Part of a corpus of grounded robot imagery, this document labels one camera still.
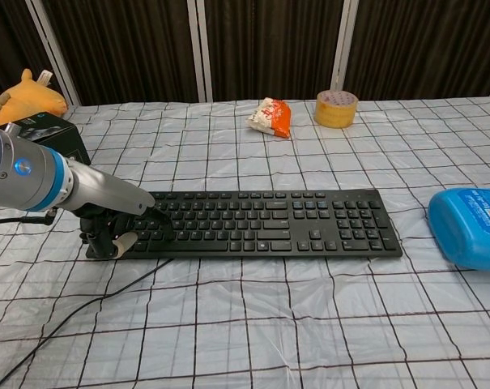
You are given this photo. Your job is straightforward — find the black keyboard cable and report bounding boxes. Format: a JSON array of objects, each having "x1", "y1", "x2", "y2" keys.
[{"x1": 0, "y1": 257, "x2": 173, "y2": 389}]

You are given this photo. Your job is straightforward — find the white checked tablecloth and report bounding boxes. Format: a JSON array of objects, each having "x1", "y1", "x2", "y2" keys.
[{"x1": 0, "y1": 95, "x2": 490, "y2": 389}]

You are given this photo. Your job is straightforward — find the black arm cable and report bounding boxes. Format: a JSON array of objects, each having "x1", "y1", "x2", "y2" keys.
[{"x1": 0, "y1": 207, "x2": 59, "y2": 226}]

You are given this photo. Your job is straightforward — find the black computer keyboard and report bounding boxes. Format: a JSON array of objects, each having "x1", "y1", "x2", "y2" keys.
[{"x1": 85, "y1": 189, "x2": 403, "y2": 261}]

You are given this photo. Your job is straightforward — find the white folding screen frame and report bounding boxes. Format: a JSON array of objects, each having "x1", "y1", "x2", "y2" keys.
[{"x1": 24, "y1": 0, "x2": 490, "y2": 106}]

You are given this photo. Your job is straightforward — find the orange white snack packet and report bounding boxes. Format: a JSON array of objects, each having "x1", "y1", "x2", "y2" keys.
[{"x1": 246, "y1": 97, "x2": 293, "y2": 140}]

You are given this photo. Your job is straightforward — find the orange plush toy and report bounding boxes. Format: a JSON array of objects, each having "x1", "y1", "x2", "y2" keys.
[{"x1": 0, "y1": 68, "x2": 69, "y2": 127}]

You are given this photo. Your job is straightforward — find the black cardboard product box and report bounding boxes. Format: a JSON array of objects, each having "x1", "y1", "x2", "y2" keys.
[{"x1": 0, "y1": 111, "x2": 92, "y2": 166}]

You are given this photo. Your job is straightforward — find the yellow packing tape roll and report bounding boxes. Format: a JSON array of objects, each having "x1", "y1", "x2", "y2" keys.
[{"x1": 313, "y1": 89, "x2": 360, "y2": 130}]

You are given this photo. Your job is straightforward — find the blue plastic detergent bottle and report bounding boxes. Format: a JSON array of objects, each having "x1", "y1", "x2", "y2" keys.
[{"x1": 427, "y1": 186, "x2": 490, "y2": 272}]

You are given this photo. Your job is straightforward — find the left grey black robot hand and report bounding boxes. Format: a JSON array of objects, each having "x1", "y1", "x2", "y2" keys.
[{"x1": 60, "y1": 156, "x2": 176, "y2": 260}]

